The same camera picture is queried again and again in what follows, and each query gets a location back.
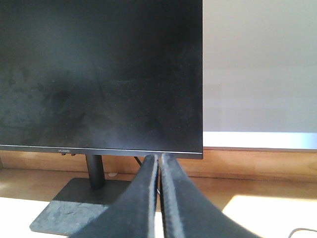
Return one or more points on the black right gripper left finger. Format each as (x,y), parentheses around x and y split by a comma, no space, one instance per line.
(132,215)

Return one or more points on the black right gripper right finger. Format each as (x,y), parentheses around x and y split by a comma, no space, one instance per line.
(186,212)

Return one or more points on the wooden computer desk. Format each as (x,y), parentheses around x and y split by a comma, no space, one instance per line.
(274,194)

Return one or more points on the black computer monitor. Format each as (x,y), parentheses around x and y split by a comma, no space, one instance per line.
(99,77)

